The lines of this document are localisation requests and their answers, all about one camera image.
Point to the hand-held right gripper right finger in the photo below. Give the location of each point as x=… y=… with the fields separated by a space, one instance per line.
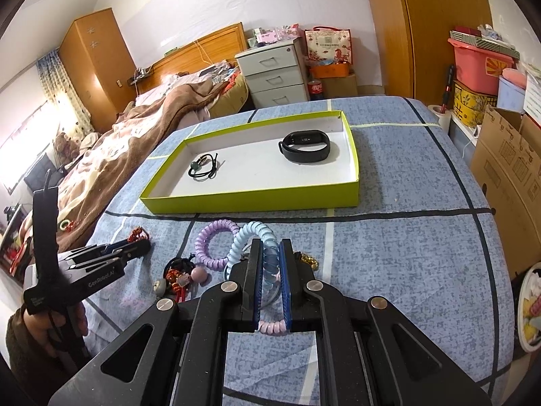
x=286 y=279

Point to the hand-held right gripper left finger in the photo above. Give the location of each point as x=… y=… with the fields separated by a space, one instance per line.
x=255 y=279

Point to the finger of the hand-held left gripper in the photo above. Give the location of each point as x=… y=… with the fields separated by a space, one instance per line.
x=91 y=250
x=131 y=251

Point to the black gold hair clip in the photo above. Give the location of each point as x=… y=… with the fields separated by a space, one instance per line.
x=308 y=259

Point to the beige round bead charm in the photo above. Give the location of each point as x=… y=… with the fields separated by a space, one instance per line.
x=159 y=287

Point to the green cardboard tray box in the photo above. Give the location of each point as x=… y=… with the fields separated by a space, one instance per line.
x=253 y=165

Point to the person's left forearm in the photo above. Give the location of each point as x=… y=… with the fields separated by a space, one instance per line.
x=25 y=359

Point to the person's left hand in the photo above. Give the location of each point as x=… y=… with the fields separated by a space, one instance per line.
x=40 y=330

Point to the brown blanket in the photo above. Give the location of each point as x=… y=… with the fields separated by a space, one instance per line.
x=126 y=148

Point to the brown teddy bear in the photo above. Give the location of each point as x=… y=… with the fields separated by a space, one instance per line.
x=63 y=143

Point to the blue checked bedsheet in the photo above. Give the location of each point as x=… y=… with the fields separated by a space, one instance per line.
x=401 y=241

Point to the black hair band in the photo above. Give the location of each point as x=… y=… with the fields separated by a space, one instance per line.
x=302 y=137

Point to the patterned curtain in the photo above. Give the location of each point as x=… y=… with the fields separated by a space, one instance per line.
x=63 y=89

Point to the white power strip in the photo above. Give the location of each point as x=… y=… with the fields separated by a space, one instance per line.
x=143 y=74

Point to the small orange wooden wardrobe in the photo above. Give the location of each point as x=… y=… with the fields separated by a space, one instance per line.
x=93 y=59

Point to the cola bottle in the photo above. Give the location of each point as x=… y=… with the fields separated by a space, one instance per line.
x=315 y=89

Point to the small cardboard box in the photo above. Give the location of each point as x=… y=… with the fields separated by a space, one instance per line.
x=342 y=86

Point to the white drawer cabinet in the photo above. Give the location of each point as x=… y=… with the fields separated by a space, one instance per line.
x=274 y=76

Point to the orange flat box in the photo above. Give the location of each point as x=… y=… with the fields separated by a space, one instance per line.
x=329 y=70

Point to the wooden headboard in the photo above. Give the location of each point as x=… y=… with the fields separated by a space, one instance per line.
x=211 y=46

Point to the white paper roll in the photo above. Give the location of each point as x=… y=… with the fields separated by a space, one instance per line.
x=441 y=118

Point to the red patterned gift bag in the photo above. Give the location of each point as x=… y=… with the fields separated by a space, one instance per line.
x=327 y=48

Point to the pink boxes on cabinet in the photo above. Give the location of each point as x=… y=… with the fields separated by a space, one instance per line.
x=274 y=36

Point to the white plate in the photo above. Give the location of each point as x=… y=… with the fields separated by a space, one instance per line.
x=530 y=308

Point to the large cardboard box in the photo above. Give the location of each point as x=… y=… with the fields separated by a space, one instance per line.
x=507 y=169

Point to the red and black tool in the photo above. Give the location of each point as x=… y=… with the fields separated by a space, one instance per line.
x=447 y=89

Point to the yellow floral tin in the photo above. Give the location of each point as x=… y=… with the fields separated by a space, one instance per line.
x=469 y=105

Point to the pink plastic bin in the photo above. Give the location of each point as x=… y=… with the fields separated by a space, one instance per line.
x=473 y=67

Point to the large wooden wardrobe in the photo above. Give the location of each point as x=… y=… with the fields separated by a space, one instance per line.
x=431 y=29

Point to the pale blue box pink lid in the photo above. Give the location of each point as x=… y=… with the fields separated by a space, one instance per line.
x=511 y=91

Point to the striped flat box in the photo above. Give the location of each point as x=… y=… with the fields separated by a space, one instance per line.
x=486 y=42

